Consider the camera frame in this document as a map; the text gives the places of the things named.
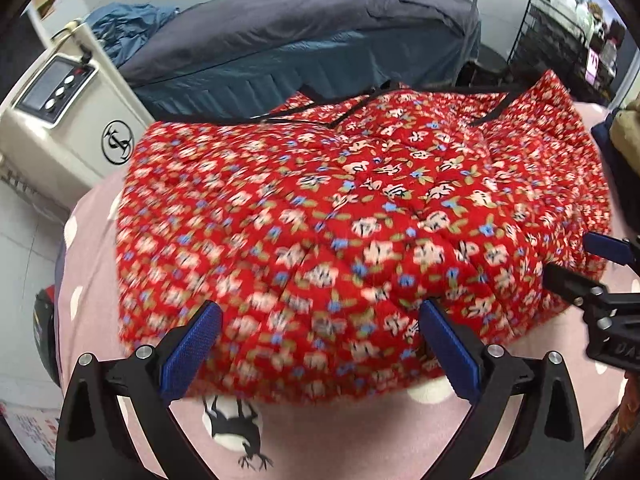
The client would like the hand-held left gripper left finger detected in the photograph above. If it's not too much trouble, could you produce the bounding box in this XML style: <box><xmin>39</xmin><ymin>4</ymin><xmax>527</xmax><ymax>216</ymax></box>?
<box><xmin>55</xmin><ymin>301</ymin><xmax>224</xmax><ymax>480</ymax></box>

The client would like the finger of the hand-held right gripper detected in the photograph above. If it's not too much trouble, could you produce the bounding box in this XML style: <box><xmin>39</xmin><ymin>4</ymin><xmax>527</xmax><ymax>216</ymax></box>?
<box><xmin>542</xmin><ymin>262</ymin><xmax>608</xmax><ymax>309</ymax></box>
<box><xmin>583</xmin><ymin>232</ymin><xmax>635</xmax><ymax>267</ymax></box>

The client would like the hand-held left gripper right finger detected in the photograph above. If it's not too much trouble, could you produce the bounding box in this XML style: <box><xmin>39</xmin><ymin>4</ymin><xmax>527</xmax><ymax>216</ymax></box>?
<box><xmin>419</xmin><ymin>298</ymin><xmax>587</xmax><ymax>480</ymax></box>

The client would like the red floral quilted jacket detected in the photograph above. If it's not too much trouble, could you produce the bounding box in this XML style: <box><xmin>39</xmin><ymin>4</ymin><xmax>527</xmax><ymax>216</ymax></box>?
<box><xmin>114</xmin><ymin>69</ymin><xmax>615</xmax><ymax>405</ymax></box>

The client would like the olive padded jacket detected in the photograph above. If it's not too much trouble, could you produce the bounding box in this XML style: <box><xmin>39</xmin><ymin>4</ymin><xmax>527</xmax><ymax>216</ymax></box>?
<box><xmin>606</xmin><ymin>100</ymin><xmax>640</xmax><ymax>177</ymax></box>

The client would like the pink polka-dot blanket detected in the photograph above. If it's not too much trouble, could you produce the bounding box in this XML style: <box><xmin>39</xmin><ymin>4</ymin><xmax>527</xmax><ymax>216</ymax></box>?
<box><xmin>54</xmin><ymin>100</ymin><xmax>640</xmax><ymax>480</ymax></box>

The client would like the black helmet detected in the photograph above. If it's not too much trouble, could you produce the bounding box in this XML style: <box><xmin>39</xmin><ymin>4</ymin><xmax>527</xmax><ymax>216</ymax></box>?
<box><xmin>32</xmin><ymin>285</ymin><xmax>62</xmax><ymax>388</ymax></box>

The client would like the printed paper sheet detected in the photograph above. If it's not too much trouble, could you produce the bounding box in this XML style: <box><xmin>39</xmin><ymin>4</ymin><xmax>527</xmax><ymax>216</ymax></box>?
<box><xmin>0</xmin><ymin>399</ymin><xmax>68</xmax><ymax>480</ymax></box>

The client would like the white machine with control panel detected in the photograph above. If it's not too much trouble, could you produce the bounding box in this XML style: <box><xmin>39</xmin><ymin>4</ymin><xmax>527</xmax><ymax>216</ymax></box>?
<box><xmin>0</xmin><ymin>19</ymin><xmax>157</xmax><ymax>212</ymax></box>

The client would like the blue crumpled cloth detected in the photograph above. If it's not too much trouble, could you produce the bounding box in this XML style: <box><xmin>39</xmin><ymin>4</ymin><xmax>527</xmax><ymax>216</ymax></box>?
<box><xmin>90</xmin><ymin>2</ymin><xmax>180</xmax><ymax>68</ymax></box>

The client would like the dark grey bed cover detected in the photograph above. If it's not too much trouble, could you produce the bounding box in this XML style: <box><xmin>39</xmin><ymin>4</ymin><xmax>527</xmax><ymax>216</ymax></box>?
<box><xmin>117</xmin><ymin>0</ymin><xmax>482</xmax><ymax>122</ymax></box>

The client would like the black wire rack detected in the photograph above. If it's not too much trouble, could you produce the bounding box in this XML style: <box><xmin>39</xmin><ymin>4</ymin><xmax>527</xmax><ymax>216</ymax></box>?
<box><xmin>507</xmin><ymin>0</ymin><xmax>628</xmax><ymax>107</ymax></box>

